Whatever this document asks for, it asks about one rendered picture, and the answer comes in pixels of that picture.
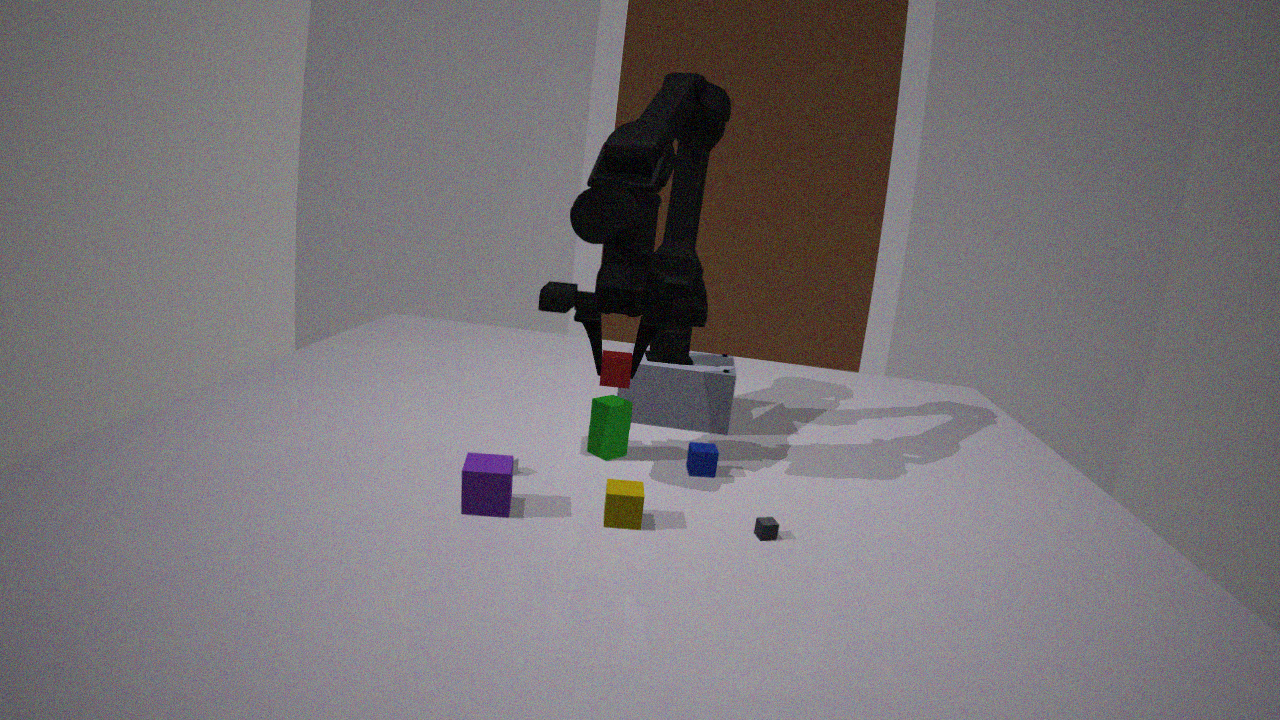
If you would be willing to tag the yellow block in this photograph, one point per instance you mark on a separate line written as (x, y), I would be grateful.
(624, 504)

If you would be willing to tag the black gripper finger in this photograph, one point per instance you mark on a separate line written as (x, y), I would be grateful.
(594, 332)
(646, 333)

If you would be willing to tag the purple block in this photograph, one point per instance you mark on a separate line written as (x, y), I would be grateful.
(487, 485)

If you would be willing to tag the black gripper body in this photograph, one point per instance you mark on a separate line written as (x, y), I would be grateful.
(684, 309)

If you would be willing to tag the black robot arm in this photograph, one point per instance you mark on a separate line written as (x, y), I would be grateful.
(622, 205)

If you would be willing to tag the red block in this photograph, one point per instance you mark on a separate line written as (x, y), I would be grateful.
(616, 369)

